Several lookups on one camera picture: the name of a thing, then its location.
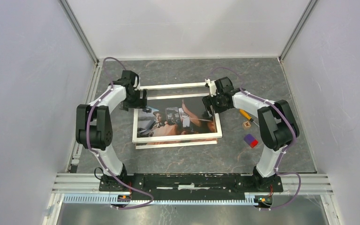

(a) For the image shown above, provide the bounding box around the purple and red block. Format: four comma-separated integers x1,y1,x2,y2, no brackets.
244,134,258,148

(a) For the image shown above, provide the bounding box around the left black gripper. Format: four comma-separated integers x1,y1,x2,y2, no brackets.
120,88,147,112

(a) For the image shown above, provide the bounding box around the left aluminium corner post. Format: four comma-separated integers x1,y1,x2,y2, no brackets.
58,0,99,65

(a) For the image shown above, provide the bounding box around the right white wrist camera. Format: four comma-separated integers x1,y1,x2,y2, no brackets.
205,79,217,97

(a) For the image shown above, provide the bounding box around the aluminium corner post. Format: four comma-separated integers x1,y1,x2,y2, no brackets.
58,0,99,65
278,0,319,64

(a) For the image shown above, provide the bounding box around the orange handled screwdriver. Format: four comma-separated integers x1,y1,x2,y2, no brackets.
239,109,259,127

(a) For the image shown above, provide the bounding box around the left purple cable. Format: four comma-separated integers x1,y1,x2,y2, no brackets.
85,57,155,210

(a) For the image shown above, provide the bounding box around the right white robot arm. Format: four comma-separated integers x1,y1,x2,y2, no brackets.
202,77,299,191

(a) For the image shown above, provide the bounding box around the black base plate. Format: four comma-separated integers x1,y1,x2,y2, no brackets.
99,173,284,201

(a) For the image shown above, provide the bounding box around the slotted cable duct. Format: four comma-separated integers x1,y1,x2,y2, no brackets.
63,194,258,206

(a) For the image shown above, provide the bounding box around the wooden letter cube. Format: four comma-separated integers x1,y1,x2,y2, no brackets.
242,121,252,130

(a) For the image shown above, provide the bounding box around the white photo frame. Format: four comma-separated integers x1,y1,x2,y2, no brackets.
132,82,223,144

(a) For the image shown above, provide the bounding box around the aluminium rail front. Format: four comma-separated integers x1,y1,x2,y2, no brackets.
52,173,334,195

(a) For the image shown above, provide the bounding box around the photo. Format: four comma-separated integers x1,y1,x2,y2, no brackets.
132,93,223,149

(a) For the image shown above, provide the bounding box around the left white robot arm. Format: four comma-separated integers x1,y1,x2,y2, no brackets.
75,70,147,191

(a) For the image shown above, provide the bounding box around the right aluminium corner post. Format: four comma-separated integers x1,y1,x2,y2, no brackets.
278,0,319,64

